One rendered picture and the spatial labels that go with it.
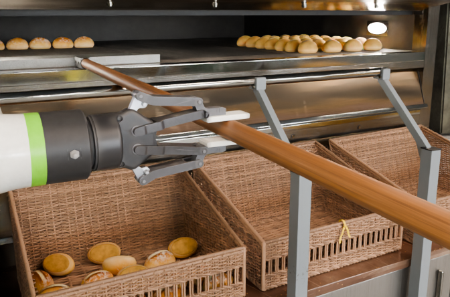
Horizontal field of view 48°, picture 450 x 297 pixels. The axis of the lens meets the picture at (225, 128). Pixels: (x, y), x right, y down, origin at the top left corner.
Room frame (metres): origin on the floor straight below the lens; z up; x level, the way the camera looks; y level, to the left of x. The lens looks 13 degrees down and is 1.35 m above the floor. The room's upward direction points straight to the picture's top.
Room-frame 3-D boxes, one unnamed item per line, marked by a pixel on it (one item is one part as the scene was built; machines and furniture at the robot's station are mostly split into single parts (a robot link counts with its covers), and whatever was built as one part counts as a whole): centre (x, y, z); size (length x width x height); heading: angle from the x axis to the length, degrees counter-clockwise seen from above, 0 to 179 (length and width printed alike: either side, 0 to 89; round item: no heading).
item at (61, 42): (2.51, 0.80, 1.21); 0.10 x 0.07 x 0.06; 114
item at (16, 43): (2.41, 0.98, 1.21); 0.10 x 0.07 x 0.05; 118
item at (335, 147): (1.91, -0.77, 0.72); 0.56 x 0.49 x 0.28; 120
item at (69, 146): (0.63, 0.21, 1.18); 0.12 x 0.06 x 0.09; 27
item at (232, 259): (1.34, 0.29, 0.72); 0.56 x 0.49 x 0.28; 118
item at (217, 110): (0.72, 0.02, 1.22); 0.05 x 0.01 x 0.03; 117
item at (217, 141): (0.73, 0.00, 1.16); 0.07 x 0.03 x 0.01; 117
